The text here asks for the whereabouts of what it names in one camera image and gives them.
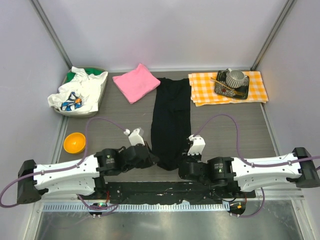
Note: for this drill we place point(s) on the white slotted cable duct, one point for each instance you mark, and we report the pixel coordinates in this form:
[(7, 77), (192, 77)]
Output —
[(126, 208)]

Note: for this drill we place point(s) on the gold chopstick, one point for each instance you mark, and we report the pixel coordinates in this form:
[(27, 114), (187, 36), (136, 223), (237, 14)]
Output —
[(234, 91)]

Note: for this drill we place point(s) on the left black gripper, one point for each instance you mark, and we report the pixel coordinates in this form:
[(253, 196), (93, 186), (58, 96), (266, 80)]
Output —
[(149, 155)]

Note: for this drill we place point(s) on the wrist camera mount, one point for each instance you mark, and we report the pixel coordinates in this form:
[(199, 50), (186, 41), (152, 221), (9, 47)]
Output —
[(197, 145), (135, 137)]

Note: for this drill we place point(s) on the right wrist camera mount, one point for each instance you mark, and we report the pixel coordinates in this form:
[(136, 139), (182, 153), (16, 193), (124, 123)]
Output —
[(197, 145)]

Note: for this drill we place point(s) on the orange plastic bowl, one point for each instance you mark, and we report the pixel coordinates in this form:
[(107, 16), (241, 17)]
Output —
[(74, 143)]

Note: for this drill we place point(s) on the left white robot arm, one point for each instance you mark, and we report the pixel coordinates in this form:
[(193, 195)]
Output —
[(80, 177)]

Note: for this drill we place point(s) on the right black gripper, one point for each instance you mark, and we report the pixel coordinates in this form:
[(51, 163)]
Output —
[(184, 167)]

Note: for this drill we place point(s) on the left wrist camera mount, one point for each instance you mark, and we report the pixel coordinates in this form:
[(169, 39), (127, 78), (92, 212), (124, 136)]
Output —
[(135, 137)]

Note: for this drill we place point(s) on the orange checkered cloth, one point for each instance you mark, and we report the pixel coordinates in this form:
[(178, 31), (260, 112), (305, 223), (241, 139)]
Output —
[(203, 89)]

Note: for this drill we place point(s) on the pink folded towel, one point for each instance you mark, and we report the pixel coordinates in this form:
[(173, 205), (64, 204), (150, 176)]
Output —
[(137, 83)]

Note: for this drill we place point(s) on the green t shirt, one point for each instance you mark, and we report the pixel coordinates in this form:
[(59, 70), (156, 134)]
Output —
[(89, 70)]

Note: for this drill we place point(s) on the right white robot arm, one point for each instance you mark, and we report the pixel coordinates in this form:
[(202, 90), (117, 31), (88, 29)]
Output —
[(245, 175)]

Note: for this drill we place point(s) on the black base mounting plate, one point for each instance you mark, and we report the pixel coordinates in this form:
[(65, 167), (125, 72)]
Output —
[(165, 193)]

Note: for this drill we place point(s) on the black t shirt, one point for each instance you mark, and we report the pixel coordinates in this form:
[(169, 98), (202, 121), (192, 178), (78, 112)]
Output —
[(171, 122)]

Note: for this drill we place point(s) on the grey striped ceramic cup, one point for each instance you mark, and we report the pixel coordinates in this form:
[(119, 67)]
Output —
[(235, 78)]

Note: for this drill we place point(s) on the black floral square plate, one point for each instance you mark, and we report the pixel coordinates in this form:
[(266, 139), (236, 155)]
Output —
[(220, 90)]

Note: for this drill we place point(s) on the white printed t shirt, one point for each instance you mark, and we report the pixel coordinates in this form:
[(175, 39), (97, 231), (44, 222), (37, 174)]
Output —
[(75, 92)]

